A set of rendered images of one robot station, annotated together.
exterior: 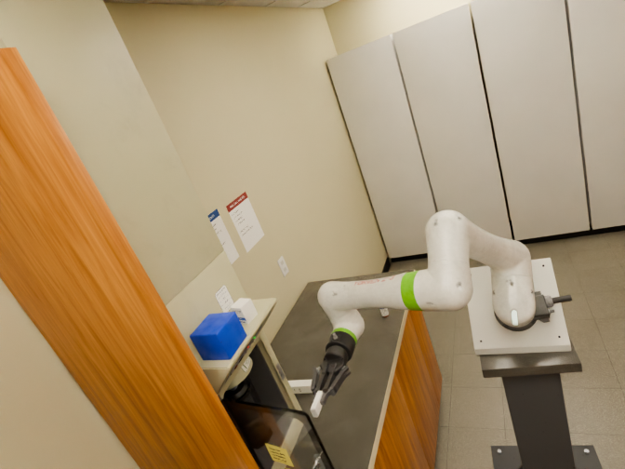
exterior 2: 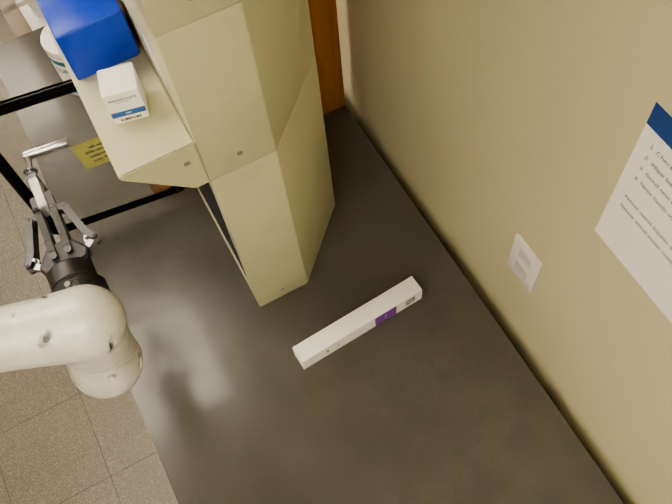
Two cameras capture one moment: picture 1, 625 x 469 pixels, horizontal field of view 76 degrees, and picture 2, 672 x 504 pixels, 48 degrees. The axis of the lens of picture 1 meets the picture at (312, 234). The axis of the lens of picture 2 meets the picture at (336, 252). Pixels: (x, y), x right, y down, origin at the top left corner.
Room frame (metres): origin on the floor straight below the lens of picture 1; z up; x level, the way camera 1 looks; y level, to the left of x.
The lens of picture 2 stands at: (1.79, -0.09, 2.34)
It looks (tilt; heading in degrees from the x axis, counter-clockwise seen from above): 62 degrees down; 131
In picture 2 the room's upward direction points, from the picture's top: 8 degrees counter-clockwise
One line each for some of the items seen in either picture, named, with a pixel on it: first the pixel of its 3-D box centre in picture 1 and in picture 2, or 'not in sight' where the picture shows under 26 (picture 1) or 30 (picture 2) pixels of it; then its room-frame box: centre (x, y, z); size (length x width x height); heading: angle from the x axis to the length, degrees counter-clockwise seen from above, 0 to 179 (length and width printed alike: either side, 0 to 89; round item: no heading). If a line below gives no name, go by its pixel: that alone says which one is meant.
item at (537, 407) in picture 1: (538, 425); not in sight; (1.22, -0.61, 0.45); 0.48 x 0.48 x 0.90; 67
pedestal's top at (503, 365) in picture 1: (521, 341); not in sight; (1.22, -0.61, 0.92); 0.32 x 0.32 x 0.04; 67
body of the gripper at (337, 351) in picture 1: (333, 364); (68, 266); (1.05, 0.09, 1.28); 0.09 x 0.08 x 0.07; 151
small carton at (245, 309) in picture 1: (244, 311); (123, 93); (1.11, 0.29, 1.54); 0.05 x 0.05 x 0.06; 49
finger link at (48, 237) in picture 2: (331, 380); (48, 238); (0.99, 0.11, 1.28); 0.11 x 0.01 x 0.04; 153
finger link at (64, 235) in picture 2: (323, 380); (63, 231); (1.00, 0.13, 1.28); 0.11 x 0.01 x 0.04; 150
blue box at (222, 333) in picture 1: (219, 336); (88, 25); (1.00, 0.35, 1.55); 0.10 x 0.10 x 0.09; 61
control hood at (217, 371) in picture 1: (246, 342); (128, 104); (1.07, 0.31, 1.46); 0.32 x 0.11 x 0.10; 151
